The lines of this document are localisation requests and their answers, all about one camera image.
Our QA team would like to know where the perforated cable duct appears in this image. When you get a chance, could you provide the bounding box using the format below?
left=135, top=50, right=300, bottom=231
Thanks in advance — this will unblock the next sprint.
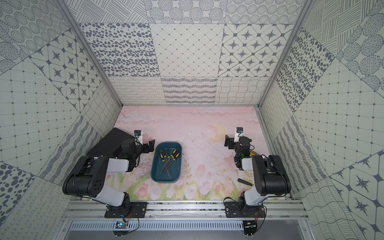
left=70, top=220, right=243, bottom=231

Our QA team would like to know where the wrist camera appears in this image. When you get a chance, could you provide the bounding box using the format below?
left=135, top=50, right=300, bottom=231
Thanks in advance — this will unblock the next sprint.
left=134, top=130, right=143, bottom=145
left=234, top=127, right=244, bottom=143

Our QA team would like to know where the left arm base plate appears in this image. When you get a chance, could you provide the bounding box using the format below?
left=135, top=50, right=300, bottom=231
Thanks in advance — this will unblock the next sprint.
left=104, top=202, right=148, bottom=219

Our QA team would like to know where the aluminium mounting rail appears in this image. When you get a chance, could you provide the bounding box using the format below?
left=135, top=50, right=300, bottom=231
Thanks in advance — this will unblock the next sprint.
left=62, top=200, right=309, bottom=221

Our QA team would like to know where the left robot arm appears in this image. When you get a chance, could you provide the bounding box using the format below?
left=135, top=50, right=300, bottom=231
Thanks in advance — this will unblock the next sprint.
left=63, top=136, right=156, bottom=213

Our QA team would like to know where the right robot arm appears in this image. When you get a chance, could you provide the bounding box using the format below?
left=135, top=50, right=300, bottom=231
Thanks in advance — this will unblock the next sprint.
left=224, top=133, right=291, bottom=207

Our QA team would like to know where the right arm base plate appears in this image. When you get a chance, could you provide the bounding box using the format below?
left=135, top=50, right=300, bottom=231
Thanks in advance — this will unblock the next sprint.
left=224, top=201, right=266, bottom=218

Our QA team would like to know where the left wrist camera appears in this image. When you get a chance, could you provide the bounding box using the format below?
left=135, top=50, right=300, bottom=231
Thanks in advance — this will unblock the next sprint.
left=134, top=130, right=143, bottom=145

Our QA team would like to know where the teal plastic storage box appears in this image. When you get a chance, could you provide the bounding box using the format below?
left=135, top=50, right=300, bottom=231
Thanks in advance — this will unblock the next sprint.
left=151, top=142, right=182, bottom=184

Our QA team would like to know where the small green circuit board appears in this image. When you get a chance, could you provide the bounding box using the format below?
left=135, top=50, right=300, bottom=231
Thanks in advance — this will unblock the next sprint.
left=116, top=222, right=127, bottom=229

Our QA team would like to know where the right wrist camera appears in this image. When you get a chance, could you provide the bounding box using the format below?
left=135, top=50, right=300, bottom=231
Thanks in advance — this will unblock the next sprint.
left=234, top=127, right=244, bottom=143

